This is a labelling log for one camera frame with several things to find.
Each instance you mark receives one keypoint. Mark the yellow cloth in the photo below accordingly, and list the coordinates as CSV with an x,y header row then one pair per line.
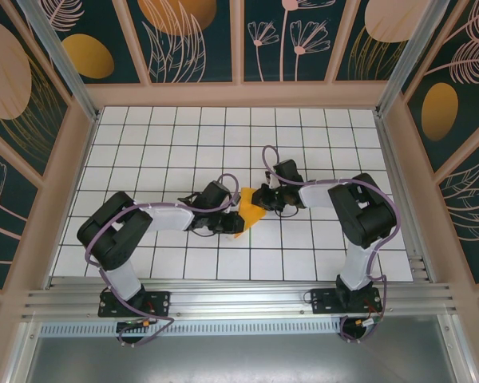
x,y
251,213

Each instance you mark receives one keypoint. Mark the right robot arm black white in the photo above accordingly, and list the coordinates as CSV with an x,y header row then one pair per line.
x,y
363,211

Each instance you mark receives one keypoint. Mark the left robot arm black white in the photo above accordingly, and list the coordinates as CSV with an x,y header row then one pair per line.
x,y
112,235

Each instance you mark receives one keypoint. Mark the grey metal sheet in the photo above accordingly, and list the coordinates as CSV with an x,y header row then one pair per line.
x,y
239,359

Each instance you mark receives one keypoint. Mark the dark panel pink flowers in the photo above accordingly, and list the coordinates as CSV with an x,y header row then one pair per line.
x,y
287,40

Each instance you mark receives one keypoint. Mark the dark panel orange circle feathers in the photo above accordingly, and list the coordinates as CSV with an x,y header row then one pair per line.
x,y
175,24

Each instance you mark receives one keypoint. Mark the dark panel pink circle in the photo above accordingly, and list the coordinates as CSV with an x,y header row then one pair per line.
x,y
383,24

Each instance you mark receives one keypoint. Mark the dark panel orange oval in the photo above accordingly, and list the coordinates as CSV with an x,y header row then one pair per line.
x,y
88,56

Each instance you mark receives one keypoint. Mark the dark panel flower outline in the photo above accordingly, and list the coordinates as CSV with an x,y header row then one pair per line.
x,y
4,207

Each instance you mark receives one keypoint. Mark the dark panel pink oval grass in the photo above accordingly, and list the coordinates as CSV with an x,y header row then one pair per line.
x,y
8,72

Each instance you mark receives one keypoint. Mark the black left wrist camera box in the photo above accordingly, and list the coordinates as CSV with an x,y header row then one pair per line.
x,y
215,193

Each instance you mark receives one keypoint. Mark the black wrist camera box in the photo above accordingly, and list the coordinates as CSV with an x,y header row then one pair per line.
x,y
287,169
215,193

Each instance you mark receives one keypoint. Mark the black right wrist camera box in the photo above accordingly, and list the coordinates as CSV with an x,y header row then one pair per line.
x,y
287,169

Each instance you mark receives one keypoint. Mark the wide aluminium base rail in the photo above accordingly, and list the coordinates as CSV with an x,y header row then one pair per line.
x,y
239,295

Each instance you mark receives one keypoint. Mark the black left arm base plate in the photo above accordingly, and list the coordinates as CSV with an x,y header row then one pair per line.
x,y
159,303

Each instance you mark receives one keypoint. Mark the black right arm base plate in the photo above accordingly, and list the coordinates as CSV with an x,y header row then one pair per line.
x,y
323,301

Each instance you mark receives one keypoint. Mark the aluminium side rail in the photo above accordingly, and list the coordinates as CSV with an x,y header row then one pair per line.
x,y
403,207

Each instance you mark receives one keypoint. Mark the aluminium corner post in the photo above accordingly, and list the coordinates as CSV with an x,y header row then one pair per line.
x,y
60,60
411,52

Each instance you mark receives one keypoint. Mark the aluminium frame bar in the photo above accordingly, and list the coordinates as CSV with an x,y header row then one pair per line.
x,y
24,355
459,351

